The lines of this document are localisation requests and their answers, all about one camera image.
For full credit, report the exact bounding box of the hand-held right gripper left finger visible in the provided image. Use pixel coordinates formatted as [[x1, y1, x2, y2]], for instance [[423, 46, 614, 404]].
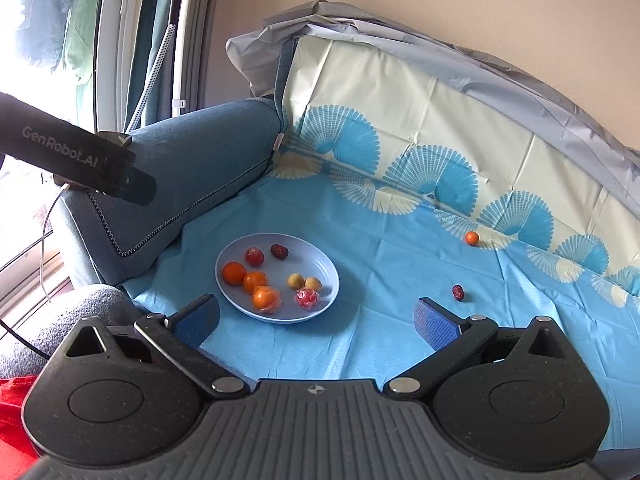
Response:
[[50, 294, 251, 401]]

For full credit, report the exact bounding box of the white cable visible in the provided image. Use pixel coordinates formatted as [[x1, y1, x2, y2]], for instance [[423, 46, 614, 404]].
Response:
[[42, 186, 68, 302]]

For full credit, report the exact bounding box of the grey fleece cushion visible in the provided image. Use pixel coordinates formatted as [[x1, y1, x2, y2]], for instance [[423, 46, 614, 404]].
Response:
[[0, 284, 147, 377]]

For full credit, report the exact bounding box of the black cable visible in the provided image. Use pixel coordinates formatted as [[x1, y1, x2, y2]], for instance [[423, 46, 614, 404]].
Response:
[[0, 317, 47, 361]]

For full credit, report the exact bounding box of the teal curtain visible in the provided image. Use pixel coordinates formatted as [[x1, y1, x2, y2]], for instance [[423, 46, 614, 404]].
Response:
[[125, 0, 172, 131]]

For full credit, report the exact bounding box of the blue denim cushion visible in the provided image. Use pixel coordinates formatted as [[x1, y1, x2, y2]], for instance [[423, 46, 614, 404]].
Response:
[[52, 97, 286, 287]]

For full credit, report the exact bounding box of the grey cover cloth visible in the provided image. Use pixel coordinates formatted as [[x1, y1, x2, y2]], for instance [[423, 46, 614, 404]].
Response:
[[225, 0, 640, 221]]

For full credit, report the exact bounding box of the pale blue plate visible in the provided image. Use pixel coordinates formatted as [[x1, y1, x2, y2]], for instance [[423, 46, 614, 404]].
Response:
[[215, 233, 341, 325]]

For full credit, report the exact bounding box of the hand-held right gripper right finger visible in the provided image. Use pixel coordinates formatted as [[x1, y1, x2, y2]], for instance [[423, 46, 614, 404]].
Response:
[[384, 297, 586, 401]]

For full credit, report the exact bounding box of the green hanging garment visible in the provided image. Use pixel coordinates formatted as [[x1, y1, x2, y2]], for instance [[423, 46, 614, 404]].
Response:
[[65, 0, 102, 82]]

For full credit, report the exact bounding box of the red cloth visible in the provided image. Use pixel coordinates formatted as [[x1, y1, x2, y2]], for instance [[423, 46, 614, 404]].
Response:
[[0, 375, 42, 467]]

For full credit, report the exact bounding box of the blue fan-printed sheet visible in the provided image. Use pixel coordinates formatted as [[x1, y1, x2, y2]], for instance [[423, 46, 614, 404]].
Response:
[[120, 35, 640, 453]]

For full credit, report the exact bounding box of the light blue hanging garment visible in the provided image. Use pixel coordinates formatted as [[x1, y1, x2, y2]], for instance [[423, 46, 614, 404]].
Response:
[[14, 0, 72, 67]]

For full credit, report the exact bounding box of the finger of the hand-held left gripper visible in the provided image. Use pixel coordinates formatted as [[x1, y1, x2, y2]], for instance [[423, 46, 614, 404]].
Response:
[[102, 156, 157, 206]]

